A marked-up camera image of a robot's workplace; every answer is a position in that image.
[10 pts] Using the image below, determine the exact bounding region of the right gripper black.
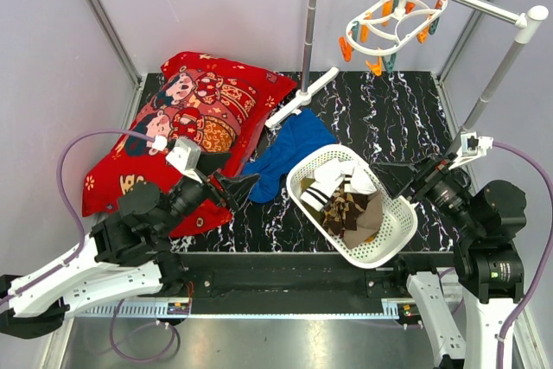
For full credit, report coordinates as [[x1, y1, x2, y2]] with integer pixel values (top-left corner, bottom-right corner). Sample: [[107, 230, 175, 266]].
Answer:
[[370, 150, 483, 237]]

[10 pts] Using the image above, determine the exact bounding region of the white perforated plastic basket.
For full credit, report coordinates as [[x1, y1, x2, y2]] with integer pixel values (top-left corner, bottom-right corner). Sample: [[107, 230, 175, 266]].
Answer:
[[286, 144, 418, 270]]

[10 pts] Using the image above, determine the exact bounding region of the silver clothes rack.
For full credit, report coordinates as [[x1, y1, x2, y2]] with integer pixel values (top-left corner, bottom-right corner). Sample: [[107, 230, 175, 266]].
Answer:
[[265, 0, 549, 135]]

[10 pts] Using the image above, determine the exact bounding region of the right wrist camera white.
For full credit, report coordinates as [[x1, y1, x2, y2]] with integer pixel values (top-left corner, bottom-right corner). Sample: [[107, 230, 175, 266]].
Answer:
[[445, 131, 493, 170]]

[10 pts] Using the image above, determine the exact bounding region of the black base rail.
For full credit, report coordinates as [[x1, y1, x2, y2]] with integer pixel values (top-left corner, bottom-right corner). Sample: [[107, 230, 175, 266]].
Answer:
[[151, 252, 429, 300]]

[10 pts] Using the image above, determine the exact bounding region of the brown yellow diamond sock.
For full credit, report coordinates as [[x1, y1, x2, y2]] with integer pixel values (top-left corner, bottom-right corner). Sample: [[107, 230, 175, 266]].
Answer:
[[322, 200, 368, 237], [329, 188, 371, 211]]

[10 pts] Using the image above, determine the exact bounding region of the blue towel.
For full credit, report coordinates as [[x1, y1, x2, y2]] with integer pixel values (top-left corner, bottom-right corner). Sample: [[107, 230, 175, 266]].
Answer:
[[242, 109, 337, 204]]

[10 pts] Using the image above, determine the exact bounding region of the red cartoon print pillow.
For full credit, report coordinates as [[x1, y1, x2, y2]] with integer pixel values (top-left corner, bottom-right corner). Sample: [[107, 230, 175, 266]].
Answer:
[[81, 51, 296, 217]]

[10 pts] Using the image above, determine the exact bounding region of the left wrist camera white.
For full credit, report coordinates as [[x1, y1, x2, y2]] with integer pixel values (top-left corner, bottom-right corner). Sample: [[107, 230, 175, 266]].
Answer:
[[152, 136, 201, 181]]

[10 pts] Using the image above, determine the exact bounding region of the white round clip hanger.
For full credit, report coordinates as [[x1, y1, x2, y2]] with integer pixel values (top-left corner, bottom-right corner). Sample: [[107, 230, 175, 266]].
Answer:
[[339, 0, 448, 76]]

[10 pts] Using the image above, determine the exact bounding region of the white black striped sock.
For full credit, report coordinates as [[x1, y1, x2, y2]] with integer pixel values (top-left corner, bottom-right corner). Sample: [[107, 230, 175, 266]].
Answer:
[[300, 158, 357, 212], [340, 160, 377, 195]]

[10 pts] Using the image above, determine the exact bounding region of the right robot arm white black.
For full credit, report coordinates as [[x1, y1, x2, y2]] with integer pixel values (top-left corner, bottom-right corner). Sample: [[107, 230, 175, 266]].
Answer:
[[371, 154, 527, 368]]

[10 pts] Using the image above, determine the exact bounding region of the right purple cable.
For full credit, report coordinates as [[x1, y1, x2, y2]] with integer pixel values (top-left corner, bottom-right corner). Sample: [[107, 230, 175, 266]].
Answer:
[[492, 142, 553, 348]]

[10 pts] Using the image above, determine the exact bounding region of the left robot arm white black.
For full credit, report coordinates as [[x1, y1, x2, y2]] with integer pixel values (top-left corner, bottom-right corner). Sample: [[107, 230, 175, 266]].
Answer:
[[1, 169, 259, 340]]

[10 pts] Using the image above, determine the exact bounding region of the maroon striped beige sock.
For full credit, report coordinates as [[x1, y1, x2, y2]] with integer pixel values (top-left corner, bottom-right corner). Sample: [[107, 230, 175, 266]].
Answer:
[[343, 191, 384, 249]]

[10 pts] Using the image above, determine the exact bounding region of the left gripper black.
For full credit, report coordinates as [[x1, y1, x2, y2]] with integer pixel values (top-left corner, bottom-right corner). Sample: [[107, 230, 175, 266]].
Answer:
[[157, 153, 262, 238]]

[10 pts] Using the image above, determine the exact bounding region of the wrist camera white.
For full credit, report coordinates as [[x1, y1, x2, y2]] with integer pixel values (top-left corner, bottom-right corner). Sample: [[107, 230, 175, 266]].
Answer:
[[152, 136, 201, 181], [445, 131, 493, 170]]

